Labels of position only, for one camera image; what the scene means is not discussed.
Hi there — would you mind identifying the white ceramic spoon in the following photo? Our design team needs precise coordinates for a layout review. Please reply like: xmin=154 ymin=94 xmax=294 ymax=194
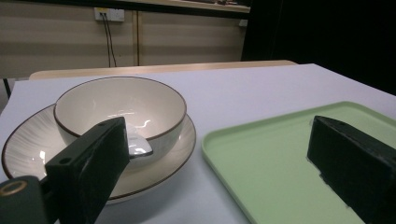
xmin=125 ymin=122 xmax=154 ymax=159

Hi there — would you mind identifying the black cable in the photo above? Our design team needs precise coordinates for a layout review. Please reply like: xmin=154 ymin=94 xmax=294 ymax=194
xmin=100 ymin=12 xmax=112 ymax=68
xmin=104 ymin=12 xmax=118 ymax=68

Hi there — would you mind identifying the cream plate with brown rim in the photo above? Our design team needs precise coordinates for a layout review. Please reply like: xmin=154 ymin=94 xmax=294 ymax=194
xmin=1 ymin=104 xmax=197 ymax=204

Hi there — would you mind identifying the light green tray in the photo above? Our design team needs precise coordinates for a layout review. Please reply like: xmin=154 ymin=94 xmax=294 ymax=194
xmin=201 ymin=101 xmax=396 ymax=224

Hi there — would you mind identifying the white wall socket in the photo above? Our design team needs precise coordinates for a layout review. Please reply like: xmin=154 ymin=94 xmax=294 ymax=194
xmin=93 ymin=7 xmax=125 ymax=22

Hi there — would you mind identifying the wooden table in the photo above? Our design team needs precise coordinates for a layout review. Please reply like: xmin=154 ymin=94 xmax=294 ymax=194
xmin=28 ymin=60 xmax=297 ymax=81

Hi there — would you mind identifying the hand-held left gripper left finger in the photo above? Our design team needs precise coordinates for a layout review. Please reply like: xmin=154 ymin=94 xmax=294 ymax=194
xmin=44 ymin=116 xmax=131 ymax=224

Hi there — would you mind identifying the cream bowl with brown rim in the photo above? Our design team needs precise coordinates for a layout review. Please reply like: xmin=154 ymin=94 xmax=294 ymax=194
xmin=52 ymin=76 xmax=188 ymax=157

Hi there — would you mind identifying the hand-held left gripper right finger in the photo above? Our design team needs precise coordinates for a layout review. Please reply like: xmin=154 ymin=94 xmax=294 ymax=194
xmin=306 ymin=115 xmax=396 ymax=224

